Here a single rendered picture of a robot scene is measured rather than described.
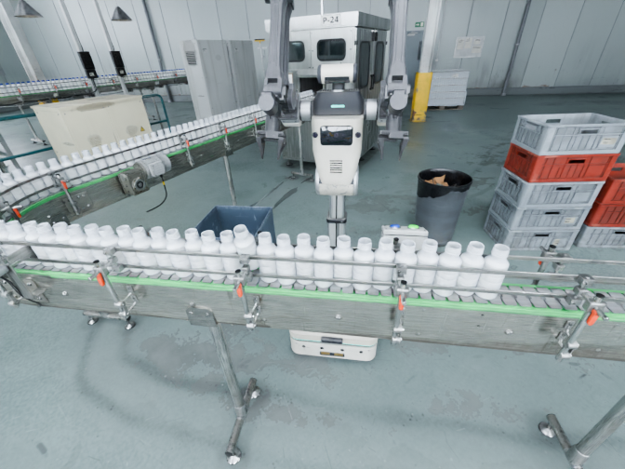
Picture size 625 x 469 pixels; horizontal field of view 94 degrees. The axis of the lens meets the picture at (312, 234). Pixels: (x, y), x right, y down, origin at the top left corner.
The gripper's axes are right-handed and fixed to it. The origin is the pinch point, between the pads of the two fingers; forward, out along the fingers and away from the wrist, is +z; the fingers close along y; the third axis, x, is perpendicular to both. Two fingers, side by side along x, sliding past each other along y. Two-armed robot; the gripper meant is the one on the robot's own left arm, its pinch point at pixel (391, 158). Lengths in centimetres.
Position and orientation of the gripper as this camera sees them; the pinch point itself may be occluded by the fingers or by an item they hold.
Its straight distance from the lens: 115.7
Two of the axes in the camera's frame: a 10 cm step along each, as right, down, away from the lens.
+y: 9.9, 0.7, -0.9
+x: 1.0, -1.0, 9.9
